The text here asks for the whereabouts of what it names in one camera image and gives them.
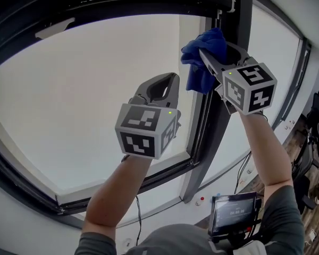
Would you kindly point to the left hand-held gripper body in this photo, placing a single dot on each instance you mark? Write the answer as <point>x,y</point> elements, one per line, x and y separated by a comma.
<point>138,121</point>

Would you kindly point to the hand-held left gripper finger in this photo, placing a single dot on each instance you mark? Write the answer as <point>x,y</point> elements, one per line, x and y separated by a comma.
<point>143,88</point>
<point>174,97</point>

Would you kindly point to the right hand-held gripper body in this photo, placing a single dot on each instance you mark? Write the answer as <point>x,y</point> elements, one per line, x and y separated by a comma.
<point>252,89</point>

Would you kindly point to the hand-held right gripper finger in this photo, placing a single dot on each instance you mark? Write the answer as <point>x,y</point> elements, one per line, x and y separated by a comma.
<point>243,54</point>
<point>210,65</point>

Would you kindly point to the blue cleaning cloth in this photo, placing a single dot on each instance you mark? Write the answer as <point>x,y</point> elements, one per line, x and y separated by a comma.
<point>210,40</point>

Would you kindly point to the black window frame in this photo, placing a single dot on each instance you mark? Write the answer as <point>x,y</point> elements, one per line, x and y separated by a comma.
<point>109,5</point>

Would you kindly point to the person's right forearm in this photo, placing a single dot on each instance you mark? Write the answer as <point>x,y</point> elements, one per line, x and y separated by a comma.
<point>265,155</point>

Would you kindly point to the person's left forearm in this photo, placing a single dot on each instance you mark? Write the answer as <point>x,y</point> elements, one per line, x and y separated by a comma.
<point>114,190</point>

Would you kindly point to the small white oblong plastic piece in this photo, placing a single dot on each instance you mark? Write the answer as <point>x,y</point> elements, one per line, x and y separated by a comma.
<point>53,29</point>

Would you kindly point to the white bottle with red cap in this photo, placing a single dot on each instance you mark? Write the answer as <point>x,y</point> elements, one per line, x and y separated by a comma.
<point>199,202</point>

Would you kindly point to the black chest-mounted monitor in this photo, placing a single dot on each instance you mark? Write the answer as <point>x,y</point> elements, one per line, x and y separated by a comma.
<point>234,211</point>

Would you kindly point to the person's grey shirt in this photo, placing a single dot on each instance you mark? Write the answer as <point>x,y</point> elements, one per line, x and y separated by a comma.
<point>180,240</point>

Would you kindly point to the white towel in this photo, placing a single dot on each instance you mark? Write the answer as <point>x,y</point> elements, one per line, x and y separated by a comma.
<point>251,250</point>

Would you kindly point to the white blind bracket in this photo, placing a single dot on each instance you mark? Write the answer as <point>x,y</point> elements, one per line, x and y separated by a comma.
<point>231,5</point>

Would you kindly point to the white wall outlet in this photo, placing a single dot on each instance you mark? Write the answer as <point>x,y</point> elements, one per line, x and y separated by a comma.
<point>128,242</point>

